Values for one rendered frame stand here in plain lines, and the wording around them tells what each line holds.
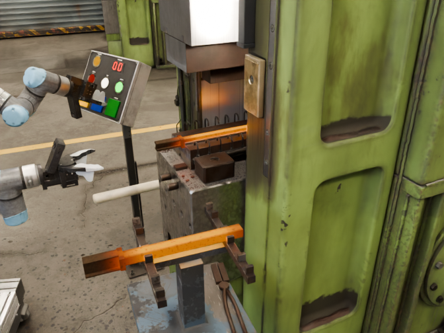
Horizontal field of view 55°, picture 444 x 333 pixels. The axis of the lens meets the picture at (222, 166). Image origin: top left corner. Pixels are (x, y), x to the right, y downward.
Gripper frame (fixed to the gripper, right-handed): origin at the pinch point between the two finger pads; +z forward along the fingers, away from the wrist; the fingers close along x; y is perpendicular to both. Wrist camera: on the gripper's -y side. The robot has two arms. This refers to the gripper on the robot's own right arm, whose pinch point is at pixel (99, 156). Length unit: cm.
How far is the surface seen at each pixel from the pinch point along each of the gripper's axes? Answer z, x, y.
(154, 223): 40, -93, 100
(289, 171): 45, 48, -7
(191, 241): 11, 56, 1
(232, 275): 40, 22, 51
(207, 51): 38, 7, -33
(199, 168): 30.3, 16.1, 4.0
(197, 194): 26.7, 22.0, 10.1
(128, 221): 26, -104, 100
